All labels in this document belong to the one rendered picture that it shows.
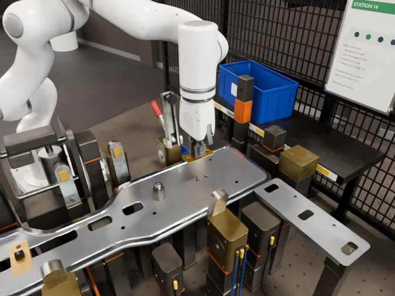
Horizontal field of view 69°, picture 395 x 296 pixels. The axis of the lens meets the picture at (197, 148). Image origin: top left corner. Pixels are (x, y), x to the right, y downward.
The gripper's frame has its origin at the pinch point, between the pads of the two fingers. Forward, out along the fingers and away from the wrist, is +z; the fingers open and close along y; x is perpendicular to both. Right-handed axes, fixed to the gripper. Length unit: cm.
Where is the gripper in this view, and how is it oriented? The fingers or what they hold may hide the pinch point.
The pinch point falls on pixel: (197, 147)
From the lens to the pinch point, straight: 78.1
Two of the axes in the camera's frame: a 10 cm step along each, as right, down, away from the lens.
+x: 8.3, -3.1, 4.6
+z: 0.0, 8.3, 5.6
